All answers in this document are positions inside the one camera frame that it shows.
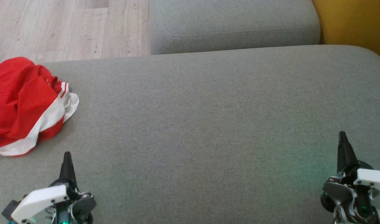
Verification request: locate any large grey sofa seat cushion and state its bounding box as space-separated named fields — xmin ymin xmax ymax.
xmin=0 ymin=44 xmax=380 ymax=224

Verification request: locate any yellow sofa backrest cushion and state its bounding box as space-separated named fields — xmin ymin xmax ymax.
xmin=312 ymin=0 xmax=380 ymax=65

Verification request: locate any red white sports jersey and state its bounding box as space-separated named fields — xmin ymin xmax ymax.
xmin=0 ymin=57 xmax=80 ymax=157

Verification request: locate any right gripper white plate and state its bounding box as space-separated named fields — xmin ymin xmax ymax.
xmin=320 ymin=131 xmax=380 ymax=224

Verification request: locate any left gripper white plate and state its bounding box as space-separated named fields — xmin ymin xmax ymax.
xmin=11 ymin=152 xmax=97 ymax=224

